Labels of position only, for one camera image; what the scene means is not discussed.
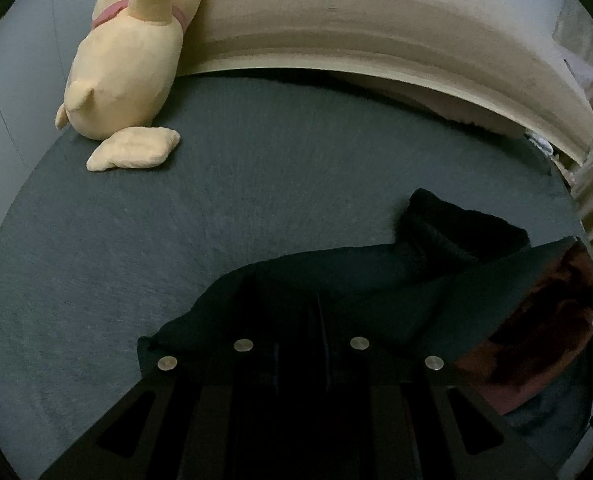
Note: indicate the beige wooden headboard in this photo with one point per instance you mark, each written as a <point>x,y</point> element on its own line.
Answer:
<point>376,20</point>

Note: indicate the white cloth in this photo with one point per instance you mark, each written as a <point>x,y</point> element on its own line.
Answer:
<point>538,141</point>

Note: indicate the dark puffer jacket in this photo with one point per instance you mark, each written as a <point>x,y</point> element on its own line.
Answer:
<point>426,285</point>

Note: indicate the yellow plush toy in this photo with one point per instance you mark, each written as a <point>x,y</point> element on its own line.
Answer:
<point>126,70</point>

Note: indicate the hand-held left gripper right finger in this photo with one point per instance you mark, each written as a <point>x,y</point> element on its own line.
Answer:
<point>329,345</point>

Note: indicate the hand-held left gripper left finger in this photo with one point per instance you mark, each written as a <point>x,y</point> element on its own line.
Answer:
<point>282,360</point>

